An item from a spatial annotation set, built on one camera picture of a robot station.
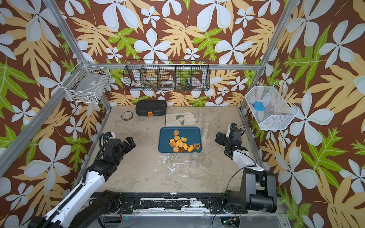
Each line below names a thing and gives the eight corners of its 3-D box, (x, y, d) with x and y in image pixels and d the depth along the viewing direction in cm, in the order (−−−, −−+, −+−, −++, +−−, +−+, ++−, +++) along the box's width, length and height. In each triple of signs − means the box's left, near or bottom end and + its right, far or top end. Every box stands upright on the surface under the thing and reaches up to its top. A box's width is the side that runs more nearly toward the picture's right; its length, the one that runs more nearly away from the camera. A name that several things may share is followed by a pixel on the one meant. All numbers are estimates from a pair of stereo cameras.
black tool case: (136, 117, 116) (133, 111, 111) (139, 106, 125) (137, 100, 119) (166, 117, 116) (165, 111, 111) (167, 106, 125) (166, 100, 119)
